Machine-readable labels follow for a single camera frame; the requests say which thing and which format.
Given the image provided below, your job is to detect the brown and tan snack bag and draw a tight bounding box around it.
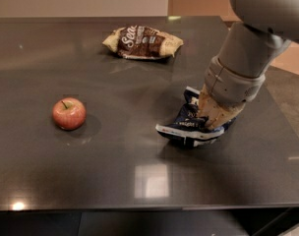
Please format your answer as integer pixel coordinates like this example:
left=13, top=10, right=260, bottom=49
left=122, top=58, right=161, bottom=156
left=102, top=26, right=184, bottom=60

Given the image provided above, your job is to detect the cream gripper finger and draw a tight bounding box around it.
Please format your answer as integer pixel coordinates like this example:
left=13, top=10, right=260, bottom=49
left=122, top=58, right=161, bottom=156
left=198, top=86, right=218, bottom=119
left=205, top=99, right=245, bottom=130

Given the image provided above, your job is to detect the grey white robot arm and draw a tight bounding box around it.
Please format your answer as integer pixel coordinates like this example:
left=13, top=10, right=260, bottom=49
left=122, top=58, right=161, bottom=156
left=198, top=0, right=299, bottom=130

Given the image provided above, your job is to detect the red apple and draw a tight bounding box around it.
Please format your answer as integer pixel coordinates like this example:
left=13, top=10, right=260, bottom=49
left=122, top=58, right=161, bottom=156
left=52, top=97, right=87, bottom=131

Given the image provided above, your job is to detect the blue Kettle chip bag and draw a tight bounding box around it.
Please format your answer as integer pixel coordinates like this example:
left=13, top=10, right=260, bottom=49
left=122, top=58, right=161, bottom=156
left=155, top=87, right=235, bottom=148

